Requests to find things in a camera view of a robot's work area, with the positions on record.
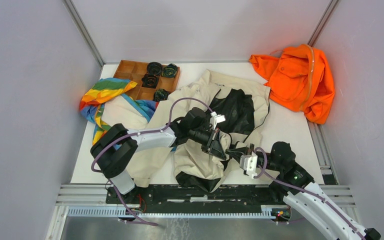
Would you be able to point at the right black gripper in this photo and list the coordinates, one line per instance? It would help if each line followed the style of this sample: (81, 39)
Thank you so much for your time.
(236, 152)

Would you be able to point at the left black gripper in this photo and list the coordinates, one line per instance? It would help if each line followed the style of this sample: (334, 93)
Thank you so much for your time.
(213, 146)

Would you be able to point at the beige zip jacket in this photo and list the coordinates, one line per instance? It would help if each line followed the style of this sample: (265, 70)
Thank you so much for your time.
(245, 105)

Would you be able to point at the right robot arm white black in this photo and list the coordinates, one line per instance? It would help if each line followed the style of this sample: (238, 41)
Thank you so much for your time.
(295, 187)

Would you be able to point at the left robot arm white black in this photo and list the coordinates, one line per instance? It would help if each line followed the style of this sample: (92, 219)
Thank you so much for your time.
(113, 152)

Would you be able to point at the orange jacket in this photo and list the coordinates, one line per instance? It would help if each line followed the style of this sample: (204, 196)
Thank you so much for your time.
(300, 80)

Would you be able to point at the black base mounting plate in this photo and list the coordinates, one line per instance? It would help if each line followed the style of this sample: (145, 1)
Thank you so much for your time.
(227, 199)

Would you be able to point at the black rolled sock near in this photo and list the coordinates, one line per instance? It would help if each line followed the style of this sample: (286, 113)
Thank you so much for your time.
(160, 95)

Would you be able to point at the black rolled sock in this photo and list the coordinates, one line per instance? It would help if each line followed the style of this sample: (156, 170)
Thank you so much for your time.
(154, 68)
(160, 95)
(169, 71)
(150, 81)

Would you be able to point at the black rolled sock far right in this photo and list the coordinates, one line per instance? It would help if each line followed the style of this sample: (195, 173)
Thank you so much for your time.
(169, 71)

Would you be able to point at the black rolled sock middle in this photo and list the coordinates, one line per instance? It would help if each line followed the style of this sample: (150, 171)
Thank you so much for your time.
(150, 81)

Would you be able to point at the black rolled sock far left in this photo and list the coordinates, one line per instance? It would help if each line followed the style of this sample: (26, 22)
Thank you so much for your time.
(154, 68)

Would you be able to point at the brown wooden compartment tray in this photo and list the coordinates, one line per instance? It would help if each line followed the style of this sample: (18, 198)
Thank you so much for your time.
(134, 71)

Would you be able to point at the rainbow striped garment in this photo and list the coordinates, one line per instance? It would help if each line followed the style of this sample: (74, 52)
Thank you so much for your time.
(92, 103)

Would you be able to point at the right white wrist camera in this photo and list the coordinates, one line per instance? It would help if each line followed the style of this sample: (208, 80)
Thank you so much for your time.
(248, 163)

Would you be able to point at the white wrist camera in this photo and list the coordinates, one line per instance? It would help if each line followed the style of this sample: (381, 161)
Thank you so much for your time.
(248, 163)
(216, 119)

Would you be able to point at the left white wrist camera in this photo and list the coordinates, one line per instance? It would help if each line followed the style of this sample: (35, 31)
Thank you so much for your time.
(216, 119)

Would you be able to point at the aluminium frame rail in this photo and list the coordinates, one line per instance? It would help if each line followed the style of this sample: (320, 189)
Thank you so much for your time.
(100, 200)

